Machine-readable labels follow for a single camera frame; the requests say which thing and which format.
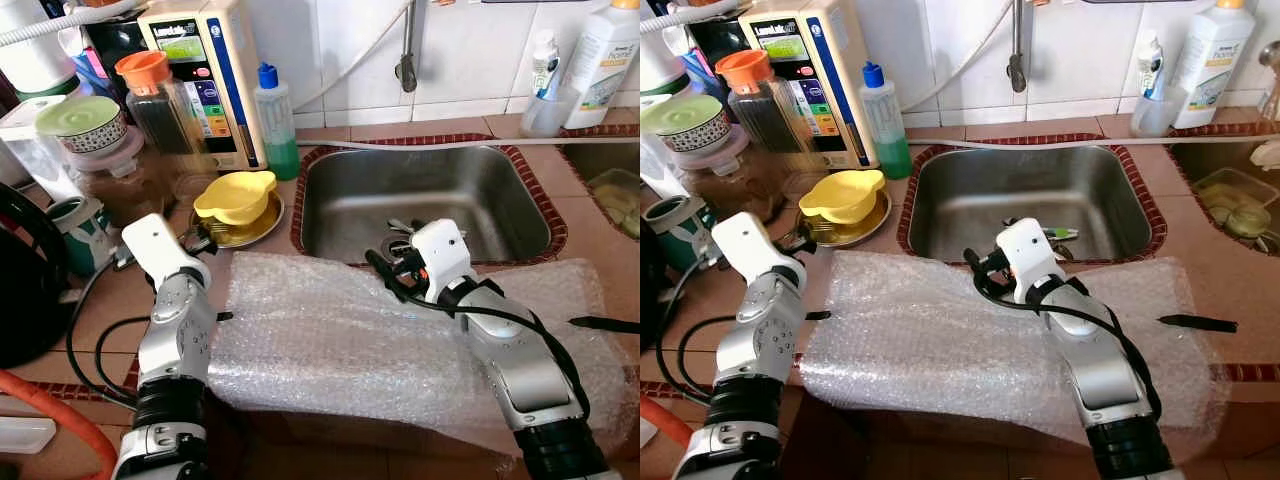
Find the clear bubble wrap sheet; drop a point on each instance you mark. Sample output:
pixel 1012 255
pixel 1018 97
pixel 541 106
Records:
pixel 330 340
pixel 920 340

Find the white plastic tray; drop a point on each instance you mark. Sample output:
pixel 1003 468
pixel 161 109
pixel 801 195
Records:
pixel 25 433

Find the green white mug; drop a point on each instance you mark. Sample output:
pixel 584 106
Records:
pixel 80 235
pixel 680 235

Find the white green pot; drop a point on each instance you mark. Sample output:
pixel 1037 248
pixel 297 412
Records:
pixel 658 65
pixel 30 65

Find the cream water ionizer machine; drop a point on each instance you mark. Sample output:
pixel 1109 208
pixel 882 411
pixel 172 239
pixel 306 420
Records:
pixel 225 60
pixel 835 60

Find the yellow plastic bowl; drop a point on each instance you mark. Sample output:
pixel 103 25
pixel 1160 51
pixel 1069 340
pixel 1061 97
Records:
pixel 235 195
pixel 840 195

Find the steel faucet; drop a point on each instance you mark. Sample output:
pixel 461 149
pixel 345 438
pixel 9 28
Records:
pixel 1019 65
pixel 406 65

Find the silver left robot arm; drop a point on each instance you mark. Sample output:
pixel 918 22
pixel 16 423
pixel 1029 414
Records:
pixel 765 340
pixel 175 340

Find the glass jar orange lid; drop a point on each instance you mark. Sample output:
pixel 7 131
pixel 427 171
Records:
pixel 160 105
pixel 760 105

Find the clear plastic cup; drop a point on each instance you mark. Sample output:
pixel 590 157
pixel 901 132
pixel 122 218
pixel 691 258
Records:
pixel 545 115

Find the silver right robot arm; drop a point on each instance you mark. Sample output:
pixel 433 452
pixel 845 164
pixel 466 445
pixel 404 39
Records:
pixel 1100 370
pixel 520 370

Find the black round appliance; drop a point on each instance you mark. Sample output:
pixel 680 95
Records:
pixel 25 290

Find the green lid patterned tin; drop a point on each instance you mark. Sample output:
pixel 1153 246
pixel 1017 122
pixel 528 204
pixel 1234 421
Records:
pixel 85 122
pixel 690 122

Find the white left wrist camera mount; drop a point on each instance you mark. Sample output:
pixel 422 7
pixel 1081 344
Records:
pixel 750 245
pixel 155 245

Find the green dish soap bottle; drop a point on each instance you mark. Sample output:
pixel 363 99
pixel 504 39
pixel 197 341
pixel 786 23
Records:
pixel 278 130
pixel 886 130

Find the steel sink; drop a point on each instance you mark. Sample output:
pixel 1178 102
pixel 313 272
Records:
pixel 440 190
pixel 1200 160
pixel 1040 190
pixel 600 160

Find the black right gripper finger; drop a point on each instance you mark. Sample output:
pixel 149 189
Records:
pixel 383 272
pixel 975 270

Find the steel plate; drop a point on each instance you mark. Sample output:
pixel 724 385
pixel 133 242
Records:
pixel 872 228
pixel 262 228

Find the brown filled jar pink lid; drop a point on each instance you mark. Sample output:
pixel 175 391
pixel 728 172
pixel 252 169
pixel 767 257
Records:
pixel 120 185
pixel 725 185

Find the large white detergent bottle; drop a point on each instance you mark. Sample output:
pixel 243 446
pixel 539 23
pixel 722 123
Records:
pixel 600 60
pixel 1210 60

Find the clear plastic container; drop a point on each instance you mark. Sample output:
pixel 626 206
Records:
pixel 1230 205
pixel 618 200

